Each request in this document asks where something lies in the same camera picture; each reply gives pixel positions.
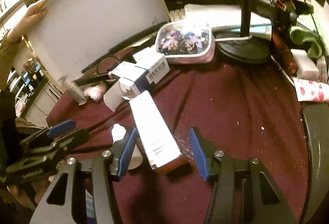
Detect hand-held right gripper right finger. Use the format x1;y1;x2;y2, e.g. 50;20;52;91
188;126;299;224

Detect brown bottle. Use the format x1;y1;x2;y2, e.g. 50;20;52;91
271;26;299;75

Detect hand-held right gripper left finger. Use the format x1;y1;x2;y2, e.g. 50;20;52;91
29;127;139;224

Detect blue book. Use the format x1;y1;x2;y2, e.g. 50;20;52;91
249;24;273;34

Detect black folding magnifier loupe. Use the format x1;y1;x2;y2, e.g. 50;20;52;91
73;56;122;87

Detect long white box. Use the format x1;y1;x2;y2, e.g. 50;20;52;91
129;90;192;175

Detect pink bubble wrap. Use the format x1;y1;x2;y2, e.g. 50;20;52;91
82;84;108;103

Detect red flowered white packet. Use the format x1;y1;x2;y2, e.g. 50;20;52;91
293;77;329;103

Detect large white flat panel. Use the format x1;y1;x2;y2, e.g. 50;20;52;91
27;0;171;85

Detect person's left hand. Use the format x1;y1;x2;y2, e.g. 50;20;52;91
0;177;50;210

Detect white lower kitchen cabinets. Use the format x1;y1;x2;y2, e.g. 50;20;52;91
30;80;63;127

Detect green cloth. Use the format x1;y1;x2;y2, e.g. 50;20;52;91
290;14;329;58

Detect small white carton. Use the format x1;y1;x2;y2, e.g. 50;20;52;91
132;47;158;63

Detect white paper stack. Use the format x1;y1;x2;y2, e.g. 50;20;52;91
184;3;271;31

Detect clear plastic tube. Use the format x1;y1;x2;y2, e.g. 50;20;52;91
57;75;88;106

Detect white cable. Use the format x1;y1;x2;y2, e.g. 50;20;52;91
214;35;252;43

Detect cluttered black kitchen counter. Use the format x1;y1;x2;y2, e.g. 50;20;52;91
6;57;49;116

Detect black device with wires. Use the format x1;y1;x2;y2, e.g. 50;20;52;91
262;0;314;34

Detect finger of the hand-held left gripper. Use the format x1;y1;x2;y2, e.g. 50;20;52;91
20;118;76;148
24;128;89;157

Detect small white dropper bottle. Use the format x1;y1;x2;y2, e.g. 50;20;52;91
111;123;144;170

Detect white keyboard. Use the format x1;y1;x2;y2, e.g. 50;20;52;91
168;6;187;22

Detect white blue barcode carton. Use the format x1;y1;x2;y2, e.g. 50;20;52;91
103;54;170;112

